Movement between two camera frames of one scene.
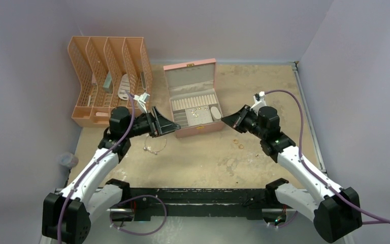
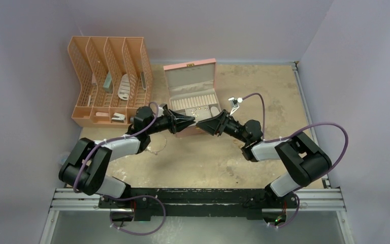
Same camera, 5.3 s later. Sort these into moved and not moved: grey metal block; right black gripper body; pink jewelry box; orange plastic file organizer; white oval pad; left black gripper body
Moved: left black gripper body; right black gripper body
Not moved: grey metal block; white oval pad; pink jewelry box; orange plastic file organizer
